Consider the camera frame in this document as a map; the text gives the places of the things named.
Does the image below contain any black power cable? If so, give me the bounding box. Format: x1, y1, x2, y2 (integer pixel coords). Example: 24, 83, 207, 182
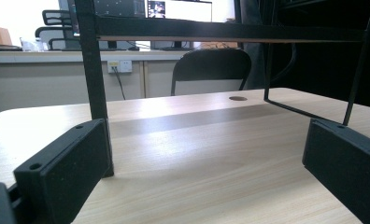
112, 66, 127, 102

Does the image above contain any black two-tier shelf rack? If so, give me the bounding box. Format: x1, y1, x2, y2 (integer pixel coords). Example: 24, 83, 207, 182
73, 0, 370, 179

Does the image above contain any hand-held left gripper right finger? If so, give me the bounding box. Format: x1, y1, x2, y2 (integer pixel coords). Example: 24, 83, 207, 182
301, 118, 370, 224

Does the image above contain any black folding chair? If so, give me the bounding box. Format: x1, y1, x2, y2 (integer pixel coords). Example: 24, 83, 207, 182
170, 48, 253, 97

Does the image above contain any dark computer monitor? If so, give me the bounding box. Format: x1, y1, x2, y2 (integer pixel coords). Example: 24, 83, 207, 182
66, 0, 148, 19

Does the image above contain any black office chair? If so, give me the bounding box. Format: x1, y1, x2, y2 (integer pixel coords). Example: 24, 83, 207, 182
35, 25, 82, 51
41, 9, 75, 27

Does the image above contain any round cable hole cover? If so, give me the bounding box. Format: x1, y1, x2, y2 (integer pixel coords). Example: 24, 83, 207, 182
228, 95, 249, 103

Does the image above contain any white wall outlet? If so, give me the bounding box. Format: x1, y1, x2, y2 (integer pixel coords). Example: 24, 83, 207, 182
107, 59, 134, 75

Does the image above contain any grey curtain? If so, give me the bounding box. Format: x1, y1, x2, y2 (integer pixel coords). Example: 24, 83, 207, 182
238, 0, 270, 91

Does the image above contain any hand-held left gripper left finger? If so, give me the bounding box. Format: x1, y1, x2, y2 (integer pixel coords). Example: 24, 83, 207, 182
12, 118, 113, 224

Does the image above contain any lit computer monitor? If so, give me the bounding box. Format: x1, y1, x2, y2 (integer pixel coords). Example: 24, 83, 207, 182
145, 0, 214, 23

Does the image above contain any black curtain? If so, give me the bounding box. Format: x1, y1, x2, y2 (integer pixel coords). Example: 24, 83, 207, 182
266, 0, 370, 110

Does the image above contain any grey counter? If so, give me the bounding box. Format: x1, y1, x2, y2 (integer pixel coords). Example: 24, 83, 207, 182
0, 49, 192, 64

